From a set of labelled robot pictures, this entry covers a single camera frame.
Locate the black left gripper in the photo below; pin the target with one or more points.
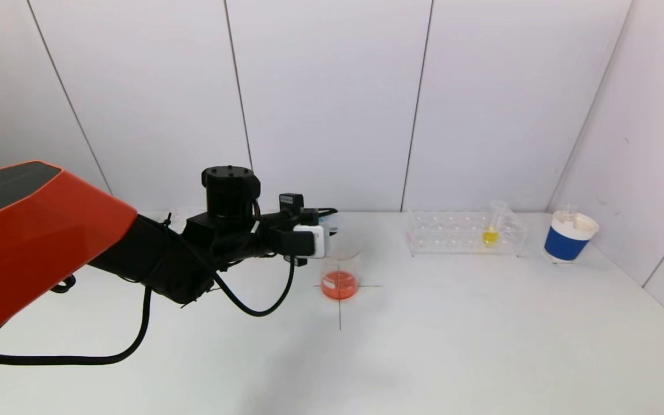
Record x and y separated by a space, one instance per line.
291 206

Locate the test tube with blue pigment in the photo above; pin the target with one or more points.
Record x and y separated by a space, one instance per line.
329 225

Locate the red liquid test tube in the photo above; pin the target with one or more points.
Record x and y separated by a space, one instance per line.
568 214

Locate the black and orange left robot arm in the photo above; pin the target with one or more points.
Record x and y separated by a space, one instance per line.
38 230

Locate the clear glass beaker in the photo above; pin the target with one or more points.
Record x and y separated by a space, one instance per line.
339 285

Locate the clear acrylic test tube rack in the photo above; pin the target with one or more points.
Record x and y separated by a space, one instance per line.
185 215
459 233

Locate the test tube with yellow pigment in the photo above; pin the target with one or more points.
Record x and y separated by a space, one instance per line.
490 237

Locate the blue and white paper cup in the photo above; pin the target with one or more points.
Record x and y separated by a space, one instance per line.
565 245

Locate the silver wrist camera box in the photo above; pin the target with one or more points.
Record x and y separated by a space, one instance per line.
312 241

